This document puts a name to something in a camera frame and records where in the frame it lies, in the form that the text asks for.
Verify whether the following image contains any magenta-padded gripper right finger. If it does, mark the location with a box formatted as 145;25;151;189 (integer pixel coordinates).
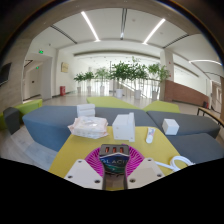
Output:
123;145;165;191

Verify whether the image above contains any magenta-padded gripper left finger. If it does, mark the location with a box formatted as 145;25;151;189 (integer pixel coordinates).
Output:
63;145;108;191

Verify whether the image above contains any dark usb charger block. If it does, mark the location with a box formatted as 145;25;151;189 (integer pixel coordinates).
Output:
98;143;130;177

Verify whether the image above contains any white tube with red print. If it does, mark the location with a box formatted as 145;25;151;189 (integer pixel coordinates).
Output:
145;127;156;144

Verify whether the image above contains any pink wet wipes pack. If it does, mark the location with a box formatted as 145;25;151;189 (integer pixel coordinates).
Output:
67;115;110;140

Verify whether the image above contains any large white box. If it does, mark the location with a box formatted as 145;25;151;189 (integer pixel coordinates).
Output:
111;112;136;143

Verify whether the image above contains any small white cube box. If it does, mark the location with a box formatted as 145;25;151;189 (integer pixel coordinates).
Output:
161;118;180;136

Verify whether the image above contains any grey sofa module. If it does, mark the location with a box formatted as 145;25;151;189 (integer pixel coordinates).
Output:
165;132;224;165
146;109;221;138

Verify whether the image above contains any long grey sofa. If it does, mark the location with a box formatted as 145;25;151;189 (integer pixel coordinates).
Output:
21;105;158;152

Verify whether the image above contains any flat white stacked box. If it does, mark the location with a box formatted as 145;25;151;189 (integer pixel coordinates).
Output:
76;103;97;118

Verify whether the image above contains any green ottoman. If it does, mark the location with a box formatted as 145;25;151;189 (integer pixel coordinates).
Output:
142;100;181;114
86;96;141;110

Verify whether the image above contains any green and grey sofa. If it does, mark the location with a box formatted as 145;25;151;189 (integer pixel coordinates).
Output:
0;98;44;135

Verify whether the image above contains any potted plants group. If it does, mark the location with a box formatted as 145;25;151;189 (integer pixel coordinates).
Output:
73;56;171;101

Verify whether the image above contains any ceiling light strips group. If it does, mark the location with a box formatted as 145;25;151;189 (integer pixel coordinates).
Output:
80;10;167;46

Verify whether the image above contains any white power cable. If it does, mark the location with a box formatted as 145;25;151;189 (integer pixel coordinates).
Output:
154;155;195;173

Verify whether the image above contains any wooden bench with black frame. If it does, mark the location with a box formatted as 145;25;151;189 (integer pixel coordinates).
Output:
196;105;224;128

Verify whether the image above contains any framed wall picture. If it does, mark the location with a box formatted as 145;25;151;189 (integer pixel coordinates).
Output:
60;62;70;74

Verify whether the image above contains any wall-mounted black screen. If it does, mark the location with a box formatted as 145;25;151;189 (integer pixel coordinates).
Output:
0;62;13;87

